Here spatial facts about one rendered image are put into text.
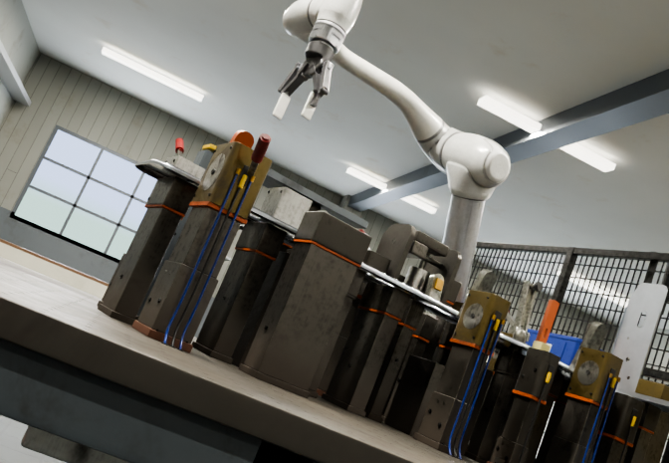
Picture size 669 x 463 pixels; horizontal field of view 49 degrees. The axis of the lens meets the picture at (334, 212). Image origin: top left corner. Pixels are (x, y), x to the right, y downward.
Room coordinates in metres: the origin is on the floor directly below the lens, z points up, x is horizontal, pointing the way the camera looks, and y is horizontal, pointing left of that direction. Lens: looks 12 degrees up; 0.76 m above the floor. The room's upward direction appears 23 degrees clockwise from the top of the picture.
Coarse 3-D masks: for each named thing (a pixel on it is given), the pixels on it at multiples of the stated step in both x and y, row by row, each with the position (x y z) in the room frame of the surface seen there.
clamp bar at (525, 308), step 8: (528, 288) 2.07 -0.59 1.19; (536, 288) 2.05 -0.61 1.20; (528, 296) 2.08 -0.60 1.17; (520, 304) 2.07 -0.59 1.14; (528, 304) 2.08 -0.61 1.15; (520, 312) 2.06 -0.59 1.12; (528, 312) 2.07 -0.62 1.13; (520, 320) 2.05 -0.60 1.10; (528, 320) 2.07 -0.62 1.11; (520, 328) 2.05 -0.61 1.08; (528, 328) 2.07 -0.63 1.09
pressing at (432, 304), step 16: (160, 160) 1.37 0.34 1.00; (160, 176) 1.53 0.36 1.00; (192, 176) 1.37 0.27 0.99; (256, 208) 1.44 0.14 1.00; (272, 224) 1.55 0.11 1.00; (288, 224) 1.48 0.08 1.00; (288, 240) 1.67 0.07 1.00; (368, 272) 1.65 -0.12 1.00; (400, 288) 1.69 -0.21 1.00; (432, 304) 1.74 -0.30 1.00; (448, 320) 1.83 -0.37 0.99; (560, 368) 1.93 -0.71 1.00
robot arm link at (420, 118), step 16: (304, 0) 1.94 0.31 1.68; (288, 16) 1.99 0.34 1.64; (304, 16) 1.93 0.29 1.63; (288, 32) 2.04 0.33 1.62; (304, 32) 1.98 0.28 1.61; (352, 64) 2.05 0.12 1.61; (368, 64) 2.05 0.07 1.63; (368, 80) 2.06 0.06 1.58; (384, 80) 2.04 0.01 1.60; (384, 96) 2.07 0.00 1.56; (400, 96) 2.05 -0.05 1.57; (416, 96) 2.07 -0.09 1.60; (416, 112) 2.07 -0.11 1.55; (432, 112) 2.10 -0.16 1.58; (416, 128) 2.11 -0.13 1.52; (432, 128) 2.10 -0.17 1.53
